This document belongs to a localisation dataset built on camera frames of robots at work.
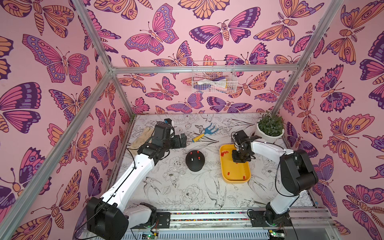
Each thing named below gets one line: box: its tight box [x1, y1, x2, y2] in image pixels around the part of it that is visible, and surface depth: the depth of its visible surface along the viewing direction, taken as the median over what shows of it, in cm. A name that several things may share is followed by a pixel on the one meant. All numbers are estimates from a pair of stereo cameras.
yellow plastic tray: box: [219, 144, 251, 183], surface depth 91 cm
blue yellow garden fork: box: [192, 122, 219, 143], surface depth 112 cm
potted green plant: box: [256, 110, 285, 143], surface depth 93 cm
